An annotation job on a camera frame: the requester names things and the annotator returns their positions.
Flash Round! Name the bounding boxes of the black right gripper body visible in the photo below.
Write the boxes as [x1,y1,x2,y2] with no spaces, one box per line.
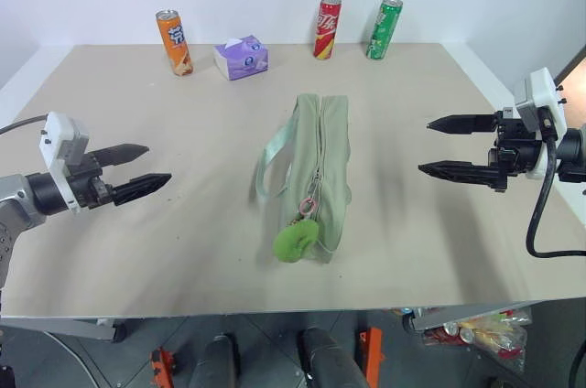
[485,106,547,194]

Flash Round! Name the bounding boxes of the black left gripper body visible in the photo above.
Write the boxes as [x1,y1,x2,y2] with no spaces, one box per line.
[67,152,116,211]

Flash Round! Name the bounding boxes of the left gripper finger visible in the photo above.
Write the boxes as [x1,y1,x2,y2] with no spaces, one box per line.
[108,172,173,208]
[86,143,151,170]

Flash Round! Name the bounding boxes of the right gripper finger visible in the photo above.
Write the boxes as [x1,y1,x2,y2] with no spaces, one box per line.
[425,113,499,135]
[417,159,499,189]

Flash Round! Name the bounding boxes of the light green zipper bag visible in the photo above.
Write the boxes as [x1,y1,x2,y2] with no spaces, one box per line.
[249,92,354,266]

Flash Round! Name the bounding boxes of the green plush zipper charm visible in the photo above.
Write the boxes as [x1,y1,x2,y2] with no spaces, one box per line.
[272,197,320,264]

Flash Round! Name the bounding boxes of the green soda can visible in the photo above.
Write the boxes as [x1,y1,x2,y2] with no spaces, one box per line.
[364,0,405,61]

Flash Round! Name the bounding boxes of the orange drink can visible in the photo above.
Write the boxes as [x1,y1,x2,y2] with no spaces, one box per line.
[155,8,195,78]

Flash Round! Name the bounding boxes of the purple tissue pack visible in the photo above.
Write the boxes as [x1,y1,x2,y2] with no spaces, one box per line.
[212,34,271,82]

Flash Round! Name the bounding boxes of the red cola can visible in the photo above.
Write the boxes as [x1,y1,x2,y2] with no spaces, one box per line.
[312,0,344,61]

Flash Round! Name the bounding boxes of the clear bag of snacks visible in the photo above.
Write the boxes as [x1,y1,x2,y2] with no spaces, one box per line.
[419,308,533,373]

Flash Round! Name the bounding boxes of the orange black stand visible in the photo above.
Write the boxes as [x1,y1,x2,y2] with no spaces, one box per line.
[149,346,178,388]
[358,327,384,383]

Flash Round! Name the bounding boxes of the dark rounded shape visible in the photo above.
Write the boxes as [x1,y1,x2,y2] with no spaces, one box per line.
[298,327,368,388]
[189,333,243,388]

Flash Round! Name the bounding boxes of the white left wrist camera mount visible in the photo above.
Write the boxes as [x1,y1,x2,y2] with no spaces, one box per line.
[38,111,92,216]

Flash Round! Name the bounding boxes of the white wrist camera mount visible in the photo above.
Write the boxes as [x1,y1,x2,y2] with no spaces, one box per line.
[38,111,92,216]
[512,67,570,179]

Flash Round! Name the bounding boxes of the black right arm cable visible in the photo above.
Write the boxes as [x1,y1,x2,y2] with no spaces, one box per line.
[526,117,586,259]

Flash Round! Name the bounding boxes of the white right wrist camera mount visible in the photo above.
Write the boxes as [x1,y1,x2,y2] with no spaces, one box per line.
[512,67,570,179]

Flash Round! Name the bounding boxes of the grey left arm cable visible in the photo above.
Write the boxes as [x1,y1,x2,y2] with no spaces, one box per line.
[0,115,49,135]

